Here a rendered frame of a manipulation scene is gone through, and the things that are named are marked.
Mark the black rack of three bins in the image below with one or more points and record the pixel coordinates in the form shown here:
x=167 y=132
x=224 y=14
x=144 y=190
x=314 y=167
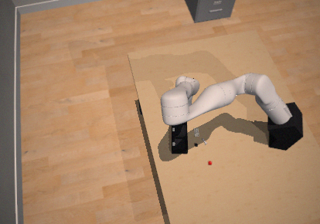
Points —
x=179 y=139

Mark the white domino tile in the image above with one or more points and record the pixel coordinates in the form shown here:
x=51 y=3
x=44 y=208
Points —
x=196 y=132

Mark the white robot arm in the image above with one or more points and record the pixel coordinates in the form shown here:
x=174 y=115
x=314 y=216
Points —
x=176 y=109

